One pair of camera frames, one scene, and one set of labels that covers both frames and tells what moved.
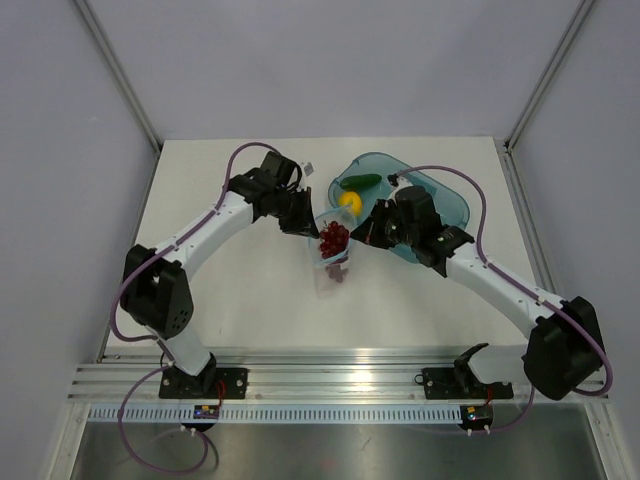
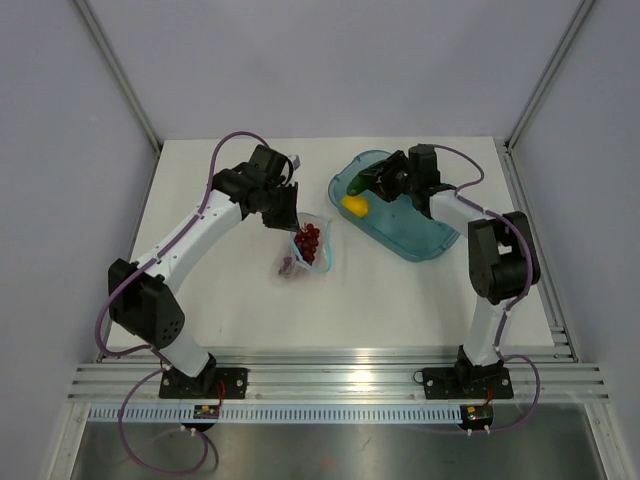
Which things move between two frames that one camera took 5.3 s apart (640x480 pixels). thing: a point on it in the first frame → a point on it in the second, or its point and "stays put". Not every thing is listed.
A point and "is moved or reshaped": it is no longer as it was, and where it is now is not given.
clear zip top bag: (330, 272) → (323, 257)
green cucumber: (356, 182) is moved or reshaped
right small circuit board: (477, 416) stays put
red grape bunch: (334, 240) → (307, 241)
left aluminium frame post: (123, 73) stays put
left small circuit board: (206, 412) stays put
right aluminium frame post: (542, 84) stays put
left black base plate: (218, 383) stays put
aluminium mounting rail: (131, 376) stays put
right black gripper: (370, 231) → (384, 189)
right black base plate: (461, 384) stays put
